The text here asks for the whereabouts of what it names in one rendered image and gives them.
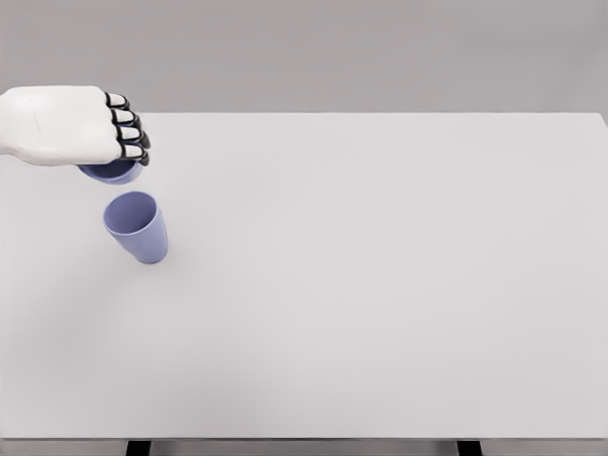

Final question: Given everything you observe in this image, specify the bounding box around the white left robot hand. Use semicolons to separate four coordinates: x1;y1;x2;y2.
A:
0;85;152;168

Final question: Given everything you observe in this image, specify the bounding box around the blue plastic cup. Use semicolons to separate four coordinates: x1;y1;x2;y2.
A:
103;190;169;265
77;160;143;186

